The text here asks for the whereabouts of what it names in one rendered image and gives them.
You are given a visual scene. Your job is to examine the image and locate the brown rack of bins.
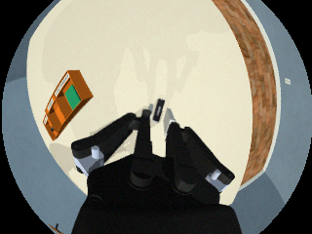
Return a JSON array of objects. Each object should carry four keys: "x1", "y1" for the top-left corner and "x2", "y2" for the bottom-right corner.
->
[{"x1": 43, "y1": 70, "x2": 93, "y2": 141}]

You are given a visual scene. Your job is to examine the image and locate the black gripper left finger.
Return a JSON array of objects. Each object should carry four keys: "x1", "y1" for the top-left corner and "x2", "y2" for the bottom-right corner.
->
[{"x1": 71, "y1": 103, "x2": 155, "y2": 187}]

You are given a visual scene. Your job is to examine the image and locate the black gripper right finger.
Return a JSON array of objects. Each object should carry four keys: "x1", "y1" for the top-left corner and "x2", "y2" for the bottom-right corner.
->
[{"x1": 163, "y1": 108, "x2": 235, "y2": 194}]

